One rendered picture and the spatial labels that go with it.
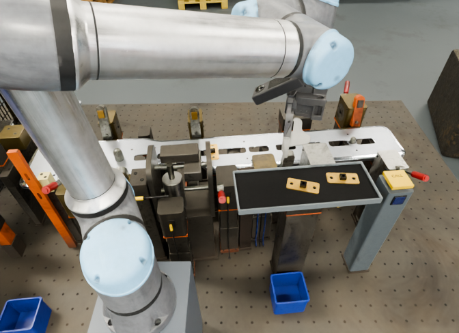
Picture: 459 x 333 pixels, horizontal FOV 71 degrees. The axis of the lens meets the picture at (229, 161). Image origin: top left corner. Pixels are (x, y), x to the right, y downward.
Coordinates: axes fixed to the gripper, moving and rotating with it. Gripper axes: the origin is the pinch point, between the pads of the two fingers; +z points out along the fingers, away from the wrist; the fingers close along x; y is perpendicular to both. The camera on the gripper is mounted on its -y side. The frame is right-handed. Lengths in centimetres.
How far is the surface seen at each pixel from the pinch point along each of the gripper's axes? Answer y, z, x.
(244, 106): -25, 60, 98
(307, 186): 7.6, 13.4, -2.8
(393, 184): 29.9, 13.7, 2.6
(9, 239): -92, 49, -16
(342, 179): 16.6, 12.9, 1.3
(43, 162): -84, 30, 6
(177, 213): -26.5, 21.6, -11.9
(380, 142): 36, 30, 40
